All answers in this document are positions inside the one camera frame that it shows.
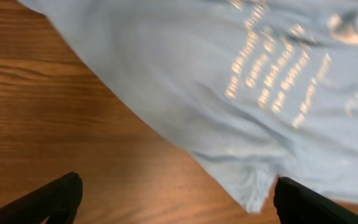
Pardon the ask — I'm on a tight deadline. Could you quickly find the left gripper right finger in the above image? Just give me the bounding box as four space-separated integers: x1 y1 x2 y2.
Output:
273 177 358 224

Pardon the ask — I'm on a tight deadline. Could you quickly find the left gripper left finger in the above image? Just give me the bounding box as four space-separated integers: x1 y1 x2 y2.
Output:
0 172 83 224

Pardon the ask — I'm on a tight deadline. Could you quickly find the light blue printed t-shirt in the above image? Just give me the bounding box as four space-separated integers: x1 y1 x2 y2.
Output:
22 0 358 212

